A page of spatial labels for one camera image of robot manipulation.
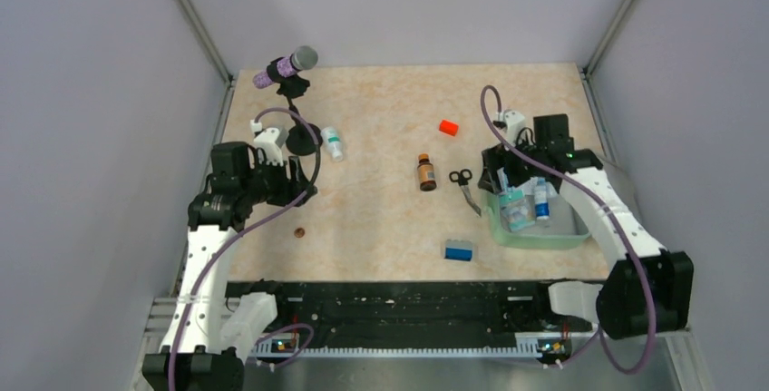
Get brown medicine bottle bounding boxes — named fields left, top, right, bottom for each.
left=417, top=153, right=437, bottom=192

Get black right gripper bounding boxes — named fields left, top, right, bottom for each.
left=478, top=131, right=546, bottom=194

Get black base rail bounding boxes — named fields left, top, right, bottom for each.
left=226, top=280, right=593, bottom=349

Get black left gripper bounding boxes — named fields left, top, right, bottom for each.
left=241, top=152, right=316, bottom=206

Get orange block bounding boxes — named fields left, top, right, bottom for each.
left=438, top=120, right=459, bottom=136

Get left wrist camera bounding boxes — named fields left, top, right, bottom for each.
left=249, top=120, right=288, bottom=167

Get translucent box lid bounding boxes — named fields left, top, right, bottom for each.
left=599, top=156, right=638, bottom=216

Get white teal small bottle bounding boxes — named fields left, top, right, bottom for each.
left=321, top=126, right=345, bottom=162

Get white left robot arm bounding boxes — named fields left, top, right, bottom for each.
left=141, top=142, right=320, bottom=390

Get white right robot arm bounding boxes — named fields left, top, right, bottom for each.
left=479, top=111, right=694, bottom=340

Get black handled scissors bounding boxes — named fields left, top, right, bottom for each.
left=449, top=169, right=482, bottom=218

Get green plastic medicine box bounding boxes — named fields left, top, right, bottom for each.
left=481, top=173, right=589, bottom=250

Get black microphone stand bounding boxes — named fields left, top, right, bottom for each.
left=267, top=58, right=324, bottom=157

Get clear teal zip bag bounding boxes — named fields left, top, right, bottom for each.
left=499, top=189, right=535, bottom=232

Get blue cotton ball bag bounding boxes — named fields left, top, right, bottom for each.
left=498, top=176, right=558, bottom=200

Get purple grey microphone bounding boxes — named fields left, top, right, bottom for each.
left=252, top=45, right=319, bottom=89

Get blue grey small box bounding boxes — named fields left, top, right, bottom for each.
left=443, top=239, right=475, bottom=262

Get white blue small bottle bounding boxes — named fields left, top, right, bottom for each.
left=533, top=177, right=550, bottom=221

